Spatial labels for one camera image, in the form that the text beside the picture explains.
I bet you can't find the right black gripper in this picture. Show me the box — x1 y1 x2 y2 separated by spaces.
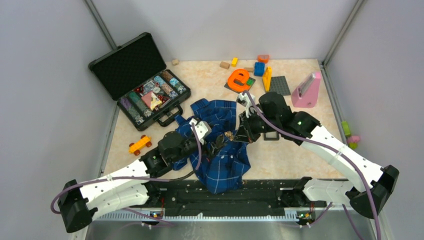
233 108 280 144

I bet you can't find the silver flower brooch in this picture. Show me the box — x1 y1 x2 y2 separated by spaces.
224 131 234 141

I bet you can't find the blue plaid shirt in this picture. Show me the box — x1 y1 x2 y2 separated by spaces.
172 98 251 194

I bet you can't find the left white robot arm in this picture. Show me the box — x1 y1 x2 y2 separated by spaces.
51 129 225 233

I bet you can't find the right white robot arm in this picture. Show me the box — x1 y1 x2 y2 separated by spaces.
233 91 400 219

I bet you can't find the dark small baseplate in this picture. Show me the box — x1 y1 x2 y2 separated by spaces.
224 79 256 94

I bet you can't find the green lego brick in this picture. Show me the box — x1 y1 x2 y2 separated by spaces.
246 78 256 86

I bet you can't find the orange letter e toy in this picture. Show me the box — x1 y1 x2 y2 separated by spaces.
227 68 250 89

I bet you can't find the grey lego baseplate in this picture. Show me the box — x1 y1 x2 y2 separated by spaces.
269 76 291 96

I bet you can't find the yellow toy piece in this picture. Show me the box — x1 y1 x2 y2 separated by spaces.
262 66 272 92

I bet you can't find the blue lego brick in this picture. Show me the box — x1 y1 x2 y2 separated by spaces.
253 62 266 77

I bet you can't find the wooden block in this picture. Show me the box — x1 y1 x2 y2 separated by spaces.
219 61 231 70

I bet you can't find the small yellow block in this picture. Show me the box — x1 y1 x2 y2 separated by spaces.
230 57 238 67

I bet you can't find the pink wedge stand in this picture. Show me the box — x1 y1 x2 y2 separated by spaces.
291 71 322 108

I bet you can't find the orange cup toy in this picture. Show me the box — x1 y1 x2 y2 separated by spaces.
257 54 270 64

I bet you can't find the orange toy car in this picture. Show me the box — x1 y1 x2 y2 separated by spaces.
128 135 153 156

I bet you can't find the small wooden cube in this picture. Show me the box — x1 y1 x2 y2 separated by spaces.
171 59 180 66

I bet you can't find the black poker chip case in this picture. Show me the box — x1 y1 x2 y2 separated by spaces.
88 32 191 131

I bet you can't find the green pink toy outside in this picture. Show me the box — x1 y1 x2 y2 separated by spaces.
341 121 361 150

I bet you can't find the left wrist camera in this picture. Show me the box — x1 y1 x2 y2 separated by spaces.
189 118 212 145

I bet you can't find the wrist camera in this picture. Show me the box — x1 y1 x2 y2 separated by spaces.
236 92 255 109
189 118 212 145

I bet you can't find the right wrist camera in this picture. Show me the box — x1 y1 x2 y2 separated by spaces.
236 92 255 109

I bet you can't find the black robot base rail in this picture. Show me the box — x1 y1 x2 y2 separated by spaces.
130 178 328 221

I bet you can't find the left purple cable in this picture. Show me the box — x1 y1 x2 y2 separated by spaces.
50 122 204 229

